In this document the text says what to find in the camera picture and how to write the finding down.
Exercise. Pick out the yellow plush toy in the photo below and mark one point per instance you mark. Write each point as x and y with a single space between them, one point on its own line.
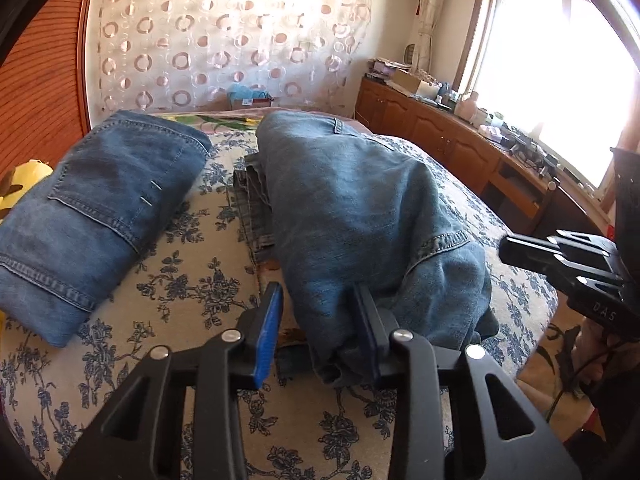
30 175

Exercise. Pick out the light blue jeans pants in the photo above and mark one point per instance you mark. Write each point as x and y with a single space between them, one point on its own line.
350 200

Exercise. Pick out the circle patterned sheer curtain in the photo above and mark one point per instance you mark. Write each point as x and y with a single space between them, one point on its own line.
225 35

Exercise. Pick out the black device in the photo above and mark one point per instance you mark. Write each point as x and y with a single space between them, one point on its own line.
527 146

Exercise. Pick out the beige window curtain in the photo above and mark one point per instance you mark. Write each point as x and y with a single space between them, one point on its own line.
430 15

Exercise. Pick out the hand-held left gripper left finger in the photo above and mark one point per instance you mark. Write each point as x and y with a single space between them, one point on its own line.
265 337

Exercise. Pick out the person's dark clothing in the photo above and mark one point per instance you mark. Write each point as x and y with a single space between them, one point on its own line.
615 410

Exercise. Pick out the colourful floral blanket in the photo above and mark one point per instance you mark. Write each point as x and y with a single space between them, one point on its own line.
225 121

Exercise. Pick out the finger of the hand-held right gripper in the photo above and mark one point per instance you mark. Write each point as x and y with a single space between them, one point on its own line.
530 255
590 250

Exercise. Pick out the window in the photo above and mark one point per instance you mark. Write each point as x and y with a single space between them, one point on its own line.
550 60

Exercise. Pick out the person's right hand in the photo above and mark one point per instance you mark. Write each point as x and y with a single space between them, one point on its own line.
592 357

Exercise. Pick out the patterned floor rug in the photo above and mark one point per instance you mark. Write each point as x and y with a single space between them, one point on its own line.
545 360

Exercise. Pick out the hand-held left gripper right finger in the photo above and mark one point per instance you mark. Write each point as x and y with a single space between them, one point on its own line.
369 345

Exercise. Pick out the bed with blue floral sheet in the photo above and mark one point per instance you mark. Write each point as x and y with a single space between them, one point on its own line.
190 270

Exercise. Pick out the dark blue jeans pants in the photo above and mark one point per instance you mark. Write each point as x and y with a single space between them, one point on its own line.
100 210

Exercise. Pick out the open tan cardboard box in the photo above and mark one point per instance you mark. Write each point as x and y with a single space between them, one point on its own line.
407 81

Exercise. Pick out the stack of papers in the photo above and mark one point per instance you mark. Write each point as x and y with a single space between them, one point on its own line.
387 66

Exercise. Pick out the wooden cabinet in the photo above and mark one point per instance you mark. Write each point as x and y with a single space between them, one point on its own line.
425 130

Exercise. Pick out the white plastic bottle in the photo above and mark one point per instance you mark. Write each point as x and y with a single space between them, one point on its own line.
468 107

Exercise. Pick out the white tub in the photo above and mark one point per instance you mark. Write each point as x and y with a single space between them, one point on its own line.
490 132

